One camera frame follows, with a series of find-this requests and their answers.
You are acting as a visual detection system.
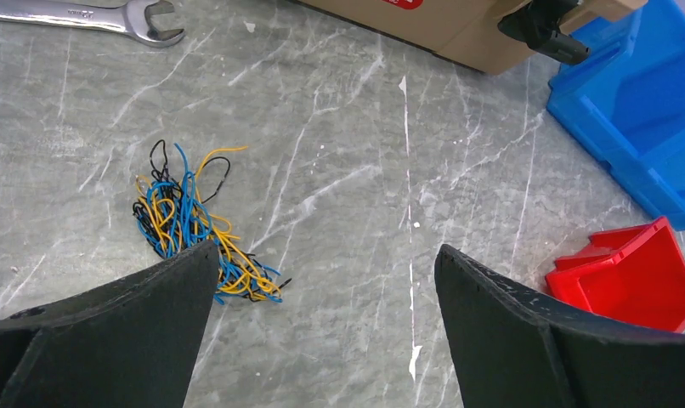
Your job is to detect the blue yellow black cables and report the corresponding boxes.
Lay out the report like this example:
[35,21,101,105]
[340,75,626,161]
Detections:
[132,139,293,306]

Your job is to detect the blue divided plastic bin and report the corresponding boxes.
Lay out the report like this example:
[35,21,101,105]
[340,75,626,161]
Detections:
[547,1,685,230]

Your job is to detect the tan plastic toolbox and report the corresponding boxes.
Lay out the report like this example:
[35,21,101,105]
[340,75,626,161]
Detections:
[306,0,644,75]

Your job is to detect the red plastic bin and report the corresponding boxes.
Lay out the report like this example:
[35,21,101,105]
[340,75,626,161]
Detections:
[546,217,685,333]

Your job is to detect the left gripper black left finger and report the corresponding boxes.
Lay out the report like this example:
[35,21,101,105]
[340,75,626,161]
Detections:
[0,242,218,407]

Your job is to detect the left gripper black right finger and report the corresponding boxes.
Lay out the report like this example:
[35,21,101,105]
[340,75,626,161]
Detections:
[434,244,685,407]

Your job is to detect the black right toolbox latch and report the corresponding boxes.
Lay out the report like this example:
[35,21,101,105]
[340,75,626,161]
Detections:
[497,0,590,65]

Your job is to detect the silver combination wrench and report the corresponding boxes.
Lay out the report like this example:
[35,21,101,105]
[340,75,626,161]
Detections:
[0,0,184,48]

